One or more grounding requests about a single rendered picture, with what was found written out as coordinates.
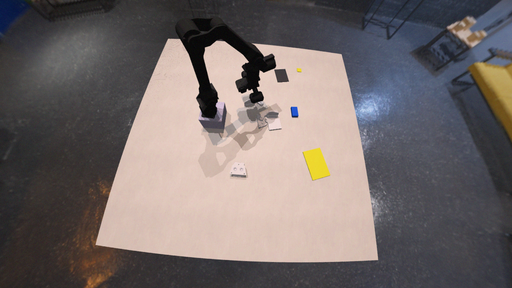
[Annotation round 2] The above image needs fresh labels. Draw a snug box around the yellow flat rectangular plate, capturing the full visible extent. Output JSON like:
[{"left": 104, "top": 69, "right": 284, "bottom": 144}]
[{"left": 303, "top": 148, "right": 330, "bottom": 180}]

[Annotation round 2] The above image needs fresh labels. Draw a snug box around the blue rectangular block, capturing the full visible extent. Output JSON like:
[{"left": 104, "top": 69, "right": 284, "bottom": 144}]
[{"left": 291, "top": 107, "right": 299, "bottom": 117}]

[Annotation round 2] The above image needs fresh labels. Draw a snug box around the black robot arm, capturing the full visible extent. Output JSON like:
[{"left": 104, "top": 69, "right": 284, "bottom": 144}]
[{"left": 175, "top": 16, "right": 276, "bottom": 119}]

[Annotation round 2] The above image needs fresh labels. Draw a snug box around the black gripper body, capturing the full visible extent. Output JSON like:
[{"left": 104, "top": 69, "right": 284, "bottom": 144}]
[{"left": 241, "top": 71, "right": 264, "bottom": 103}]

